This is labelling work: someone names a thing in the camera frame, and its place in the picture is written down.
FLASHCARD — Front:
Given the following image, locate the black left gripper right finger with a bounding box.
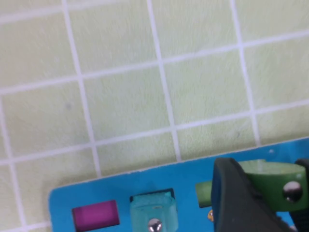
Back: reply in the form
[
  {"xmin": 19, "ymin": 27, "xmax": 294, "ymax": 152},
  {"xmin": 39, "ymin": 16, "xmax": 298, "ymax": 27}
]
[{"xmin": 289, "ymin": 158, "xmax": 309, "ymax": 232}]

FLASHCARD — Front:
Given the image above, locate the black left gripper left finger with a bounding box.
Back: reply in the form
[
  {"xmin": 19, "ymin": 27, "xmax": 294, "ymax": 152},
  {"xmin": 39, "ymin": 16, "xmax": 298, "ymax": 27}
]
[{"xmin": 211, "ymin": 158, "xmax": 294, "ymax": 232}]

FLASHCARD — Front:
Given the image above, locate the green fish piece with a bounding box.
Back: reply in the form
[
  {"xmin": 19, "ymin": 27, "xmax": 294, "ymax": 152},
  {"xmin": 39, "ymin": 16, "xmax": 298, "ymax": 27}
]
[{"xmin": 238, "ymin": 159, "xmax": 308, "ymax": 212}]

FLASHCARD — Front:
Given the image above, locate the colourful wooden puzzle board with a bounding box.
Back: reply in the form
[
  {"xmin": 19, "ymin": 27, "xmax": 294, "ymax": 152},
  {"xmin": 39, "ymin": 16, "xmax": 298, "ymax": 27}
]
[{"xmin": 48, "ymin": 136, "xmax": 309, "ymax": 232}]

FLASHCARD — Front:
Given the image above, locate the teal square peg block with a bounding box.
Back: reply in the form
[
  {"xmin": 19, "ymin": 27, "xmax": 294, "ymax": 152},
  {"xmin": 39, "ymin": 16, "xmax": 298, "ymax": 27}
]
[{"xmin": 129, "ymin": 190, "xmax": 179, "ymax": 232}]

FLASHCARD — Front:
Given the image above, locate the green white checked tablecloth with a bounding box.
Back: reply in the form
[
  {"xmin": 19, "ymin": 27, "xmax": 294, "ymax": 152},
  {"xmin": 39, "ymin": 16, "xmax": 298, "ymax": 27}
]
[{"xmin": 0, "ymin": 0, "xmax": 309, "ymax": 232}]

